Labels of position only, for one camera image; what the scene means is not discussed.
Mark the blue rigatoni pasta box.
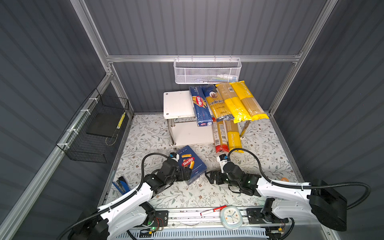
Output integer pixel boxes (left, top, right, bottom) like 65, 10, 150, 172
177, 146, 207, 185

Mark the red spaghetti bag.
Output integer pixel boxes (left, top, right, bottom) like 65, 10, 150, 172
212, 118, 230, 153

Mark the yellow Pastatime spaghetti bag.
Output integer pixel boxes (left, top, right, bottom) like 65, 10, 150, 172
226, 121, 242, 151

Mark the blue yellow spaghetti bag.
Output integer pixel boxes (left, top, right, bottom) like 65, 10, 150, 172
202, 85, 235, 122

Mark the blue spaghetti box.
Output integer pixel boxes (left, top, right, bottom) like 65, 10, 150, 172
189, 86, 213, 127

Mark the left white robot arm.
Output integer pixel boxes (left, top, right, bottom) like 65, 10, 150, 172
57, 153, 192, 240

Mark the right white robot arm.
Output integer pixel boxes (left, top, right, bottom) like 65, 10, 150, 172
205, 153, 371, 232

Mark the white two-tier shelf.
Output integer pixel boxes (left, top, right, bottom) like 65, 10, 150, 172
162, 89, 251, 148

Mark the red white marker pen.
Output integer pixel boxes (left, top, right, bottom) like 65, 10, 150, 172
200, 205, 227, 216

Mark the white alarm clock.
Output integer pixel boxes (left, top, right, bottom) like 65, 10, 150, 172
220, 206, 243, 230

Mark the blue black small tool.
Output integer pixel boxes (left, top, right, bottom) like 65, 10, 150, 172
112, 176, 131, 195

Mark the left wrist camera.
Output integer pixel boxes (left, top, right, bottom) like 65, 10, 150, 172
169, 152, 180, 162

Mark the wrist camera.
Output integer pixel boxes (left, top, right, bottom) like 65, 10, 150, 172
169, 152, 180, 162
217, 154, 230, 173

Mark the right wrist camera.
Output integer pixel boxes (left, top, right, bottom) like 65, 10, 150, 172
217, 154, 230, 173

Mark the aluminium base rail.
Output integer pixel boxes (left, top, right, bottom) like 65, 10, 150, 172
128, 206, 289, 240

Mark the black wire basket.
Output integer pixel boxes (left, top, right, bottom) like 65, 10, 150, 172
57, 90, 130, 164

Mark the white wire mesh basket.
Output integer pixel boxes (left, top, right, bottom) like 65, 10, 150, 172
173, 58, 242, 85

